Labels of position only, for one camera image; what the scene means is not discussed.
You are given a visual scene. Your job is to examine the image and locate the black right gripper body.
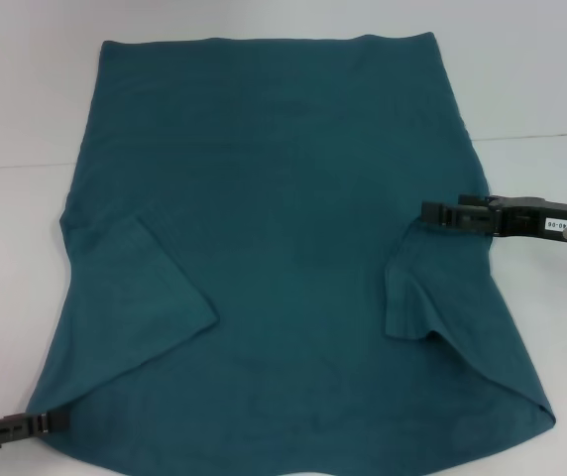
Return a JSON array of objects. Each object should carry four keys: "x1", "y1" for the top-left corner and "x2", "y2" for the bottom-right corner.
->
[{"x1": 498, "y1": 194, "x2": 567, "y2": 250}]

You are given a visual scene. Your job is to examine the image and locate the blue teal shirt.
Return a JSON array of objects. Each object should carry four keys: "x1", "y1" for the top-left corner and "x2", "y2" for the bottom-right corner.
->
[{"x1": 29, "y1": 32, "x2": 557, "y2": 476}]

